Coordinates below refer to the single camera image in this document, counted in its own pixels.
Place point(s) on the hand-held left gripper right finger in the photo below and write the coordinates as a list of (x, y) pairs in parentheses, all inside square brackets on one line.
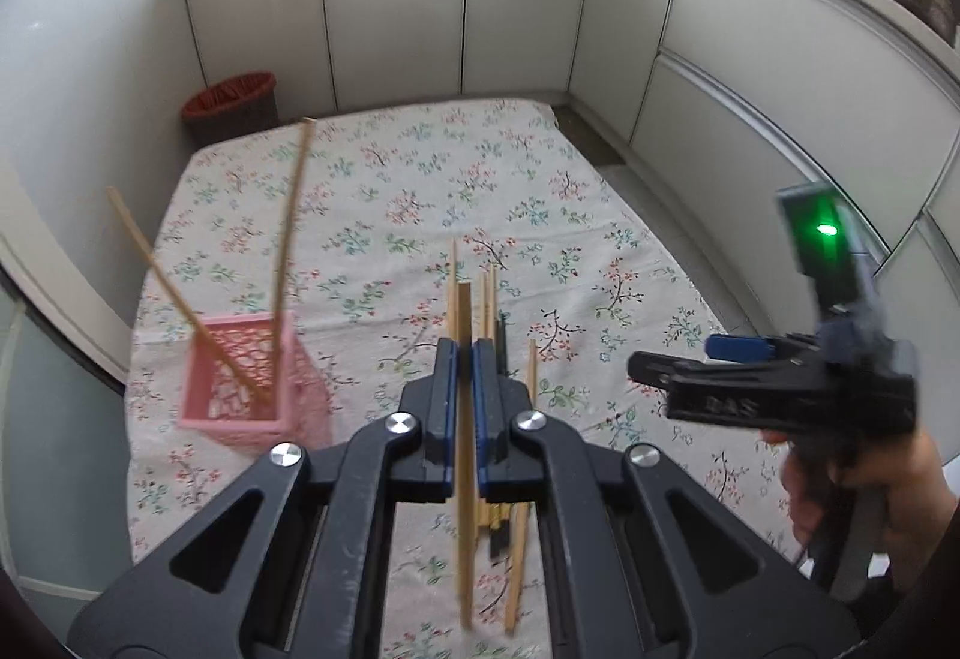
[(481, 404)]

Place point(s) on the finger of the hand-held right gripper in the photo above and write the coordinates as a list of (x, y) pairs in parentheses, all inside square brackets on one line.
[(739, 348), (735, 393)]

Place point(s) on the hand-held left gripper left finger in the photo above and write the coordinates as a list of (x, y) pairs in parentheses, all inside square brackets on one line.
[(450, 404)]

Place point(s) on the pink plastic basket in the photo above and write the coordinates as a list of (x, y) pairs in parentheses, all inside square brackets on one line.
[(232, 430)]

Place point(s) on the person's right forearm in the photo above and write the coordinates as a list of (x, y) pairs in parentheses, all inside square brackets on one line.
[(922, 554)]

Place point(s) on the person's right hand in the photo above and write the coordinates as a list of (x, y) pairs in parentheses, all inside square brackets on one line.
[(926, 471)]

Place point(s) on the floral tablecloth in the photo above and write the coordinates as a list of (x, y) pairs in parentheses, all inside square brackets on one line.
[(450, 164)]

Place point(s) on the brown wicker trash bin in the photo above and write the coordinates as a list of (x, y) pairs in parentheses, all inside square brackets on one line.
[(232, 112)]

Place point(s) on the frosted glass sliding door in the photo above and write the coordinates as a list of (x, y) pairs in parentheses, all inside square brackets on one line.
[(52, 449)]

